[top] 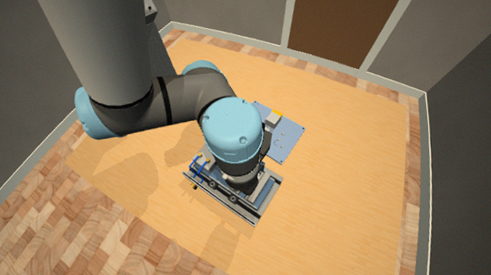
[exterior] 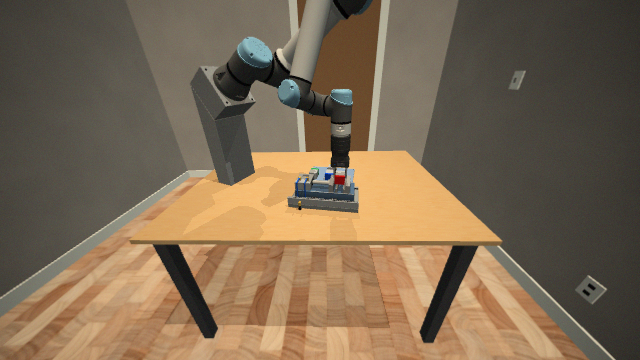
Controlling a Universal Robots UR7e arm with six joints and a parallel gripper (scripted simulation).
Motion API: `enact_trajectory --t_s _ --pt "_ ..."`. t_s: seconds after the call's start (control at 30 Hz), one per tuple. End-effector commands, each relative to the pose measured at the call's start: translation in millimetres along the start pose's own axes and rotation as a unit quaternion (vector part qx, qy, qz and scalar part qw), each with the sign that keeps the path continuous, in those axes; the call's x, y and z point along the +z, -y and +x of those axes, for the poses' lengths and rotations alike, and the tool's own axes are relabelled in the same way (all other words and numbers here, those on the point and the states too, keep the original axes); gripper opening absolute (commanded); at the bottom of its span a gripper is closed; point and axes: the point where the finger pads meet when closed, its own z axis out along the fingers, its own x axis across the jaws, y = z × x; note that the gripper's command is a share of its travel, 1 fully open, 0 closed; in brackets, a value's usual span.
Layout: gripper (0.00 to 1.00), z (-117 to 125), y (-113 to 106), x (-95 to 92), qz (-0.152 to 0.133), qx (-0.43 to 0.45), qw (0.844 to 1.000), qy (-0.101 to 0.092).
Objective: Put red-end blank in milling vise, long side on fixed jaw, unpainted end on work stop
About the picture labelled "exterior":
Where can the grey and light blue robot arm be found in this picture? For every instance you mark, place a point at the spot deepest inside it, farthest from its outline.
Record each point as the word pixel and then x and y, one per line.
pixel 292 68

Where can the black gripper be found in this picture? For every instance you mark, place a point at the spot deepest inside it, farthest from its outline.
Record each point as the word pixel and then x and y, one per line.
pixel 340 147

